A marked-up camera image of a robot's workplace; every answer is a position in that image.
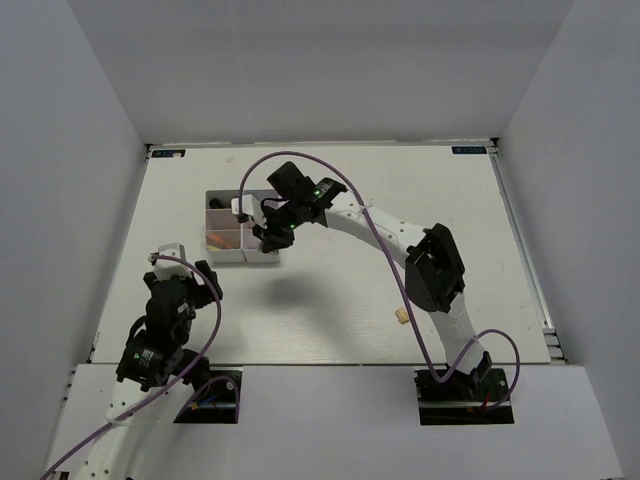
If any blue table label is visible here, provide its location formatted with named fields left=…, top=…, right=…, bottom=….
left=451, top=145, right=487, bottom=155
left=151, top=149, right=186, bottom=158

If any left blue table label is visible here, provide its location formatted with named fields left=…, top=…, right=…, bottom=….
left=151, top=149, right=186, bottom=158

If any right blue table label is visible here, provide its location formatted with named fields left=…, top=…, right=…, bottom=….
left=451, top=145, right=487, bottom=155

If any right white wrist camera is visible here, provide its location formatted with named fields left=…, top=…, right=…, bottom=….
left=231, top=194, right=266, bottom=229

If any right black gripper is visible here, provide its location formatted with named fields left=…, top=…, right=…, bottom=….
left=253, top=199, right=304, bottom=254

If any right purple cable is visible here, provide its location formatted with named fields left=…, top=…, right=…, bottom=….
left=237, top=151, right=521, bottom=411

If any right white compartment organizer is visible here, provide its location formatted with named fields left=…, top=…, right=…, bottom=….
left=241, top=189, right=280, bottom=264

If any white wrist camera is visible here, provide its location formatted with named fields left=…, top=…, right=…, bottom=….
left=231, top=194, right=266, bottom=229
left=148, top=243, right=191, bottom=281

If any white compartment organizer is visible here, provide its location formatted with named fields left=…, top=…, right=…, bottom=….
left=205, top=190, right=246, bottom=264
left=241, top=189, right=280, bottom=264

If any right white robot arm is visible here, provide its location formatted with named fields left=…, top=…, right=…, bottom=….
left=236, top=161, right=492, bottom=399

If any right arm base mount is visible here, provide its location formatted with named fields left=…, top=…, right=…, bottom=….
left=414, top=368, right=515, bottom=426

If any small yellow eraser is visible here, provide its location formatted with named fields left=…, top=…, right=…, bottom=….
left=395, top=308, right=410, bottom=325

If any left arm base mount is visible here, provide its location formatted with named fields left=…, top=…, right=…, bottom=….
left=174, top=367, right=243, bottom=425

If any orange highlighter pen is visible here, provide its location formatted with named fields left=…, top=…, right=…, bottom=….
left=206, top=230, right=241, bottom=249

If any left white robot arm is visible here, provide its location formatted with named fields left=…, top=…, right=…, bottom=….
left=76, top=253, right=223, bottom=479

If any left white compartment organizer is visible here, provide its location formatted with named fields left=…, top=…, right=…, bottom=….
left=205, top=190, right=246, bottom=264

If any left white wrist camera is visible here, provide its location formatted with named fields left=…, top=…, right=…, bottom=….
left=148, top=243, right=191, bottom=281

